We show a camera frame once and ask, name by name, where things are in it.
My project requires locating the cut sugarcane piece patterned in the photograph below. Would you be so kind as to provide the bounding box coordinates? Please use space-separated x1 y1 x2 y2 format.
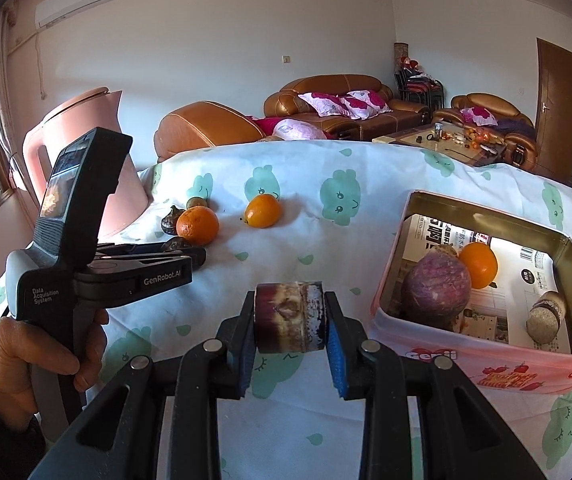
254 282 328 353

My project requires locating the purple round passion fruit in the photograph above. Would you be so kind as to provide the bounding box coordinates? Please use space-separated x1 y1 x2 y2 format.
400 249 472 324

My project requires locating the dark round mangosteen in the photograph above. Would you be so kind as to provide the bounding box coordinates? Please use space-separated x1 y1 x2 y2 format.
161 236 192 252

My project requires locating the orange kumquat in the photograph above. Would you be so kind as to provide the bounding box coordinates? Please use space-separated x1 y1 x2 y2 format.
458 242 499 289
244 194 283 229

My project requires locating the cut purple sugarcane chunk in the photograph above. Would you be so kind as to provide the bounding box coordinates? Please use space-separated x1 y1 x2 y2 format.
526 290 567 344

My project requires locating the person's left hand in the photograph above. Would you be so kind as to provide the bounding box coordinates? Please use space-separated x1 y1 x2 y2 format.
0 309 109 431

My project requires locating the dark dried mangosteen far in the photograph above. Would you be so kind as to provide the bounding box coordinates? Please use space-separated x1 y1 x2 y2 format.
160 205 185 236

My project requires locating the large orange tangerine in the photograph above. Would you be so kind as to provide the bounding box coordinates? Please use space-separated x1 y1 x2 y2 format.
175 206 220 246

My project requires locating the newspaper lining in tin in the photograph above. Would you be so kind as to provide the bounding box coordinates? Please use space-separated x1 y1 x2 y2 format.
382 214 571 354

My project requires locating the pink metal tin box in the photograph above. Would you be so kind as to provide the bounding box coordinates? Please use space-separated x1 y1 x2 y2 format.
371 191 572 393

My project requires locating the white cloud print tablecloth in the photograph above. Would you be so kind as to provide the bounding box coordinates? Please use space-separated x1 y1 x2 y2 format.
0 138 572 480

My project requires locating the small brown fruit far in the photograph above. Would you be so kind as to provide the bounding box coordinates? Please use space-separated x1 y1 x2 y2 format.
186 196 209 209

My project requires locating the pink electric kettle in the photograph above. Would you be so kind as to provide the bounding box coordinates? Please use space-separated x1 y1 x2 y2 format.
22 87 149 240

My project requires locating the brown leather armchair near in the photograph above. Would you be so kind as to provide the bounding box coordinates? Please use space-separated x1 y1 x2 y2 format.
154 101 265 162

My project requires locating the brown leather armchair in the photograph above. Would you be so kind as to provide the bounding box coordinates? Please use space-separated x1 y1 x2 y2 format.
154 101 265 162
432 92 538 171

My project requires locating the wooden coffee table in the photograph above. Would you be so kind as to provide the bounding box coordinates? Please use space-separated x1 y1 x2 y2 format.
373 122 505 167

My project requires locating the light pink cushion near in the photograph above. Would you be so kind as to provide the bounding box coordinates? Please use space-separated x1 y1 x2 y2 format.
273 118 327 141

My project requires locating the pink floral pillow right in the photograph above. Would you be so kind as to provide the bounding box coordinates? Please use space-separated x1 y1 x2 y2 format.
340 90 392 120

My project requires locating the pink floral pillow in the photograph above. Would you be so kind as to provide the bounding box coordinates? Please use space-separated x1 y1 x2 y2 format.
340 90 392 120
298 92 351 117

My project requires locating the pink floral pillow left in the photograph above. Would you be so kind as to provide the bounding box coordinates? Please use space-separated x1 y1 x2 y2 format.
298 92 351 117

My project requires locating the brown leather three-seat sofa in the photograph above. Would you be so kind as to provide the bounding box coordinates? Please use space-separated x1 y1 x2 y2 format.
263 74 429 141

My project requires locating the pink pillow on far armchair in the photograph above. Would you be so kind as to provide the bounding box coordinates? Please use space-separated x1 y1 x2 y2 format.
460 106 498 127

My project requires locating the brown leather armchair far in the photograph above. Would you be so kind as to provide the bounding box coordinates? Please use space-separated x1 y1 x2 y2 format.
432 92 538 171

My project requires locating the black chair with clothes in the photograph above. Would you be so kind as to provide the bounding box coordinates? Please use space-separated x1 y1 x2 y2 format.
396 55 444 112

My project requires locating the brown wooden door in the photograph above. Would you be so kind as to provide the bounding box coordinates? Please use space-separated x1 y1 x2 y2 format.
536 38 572 182

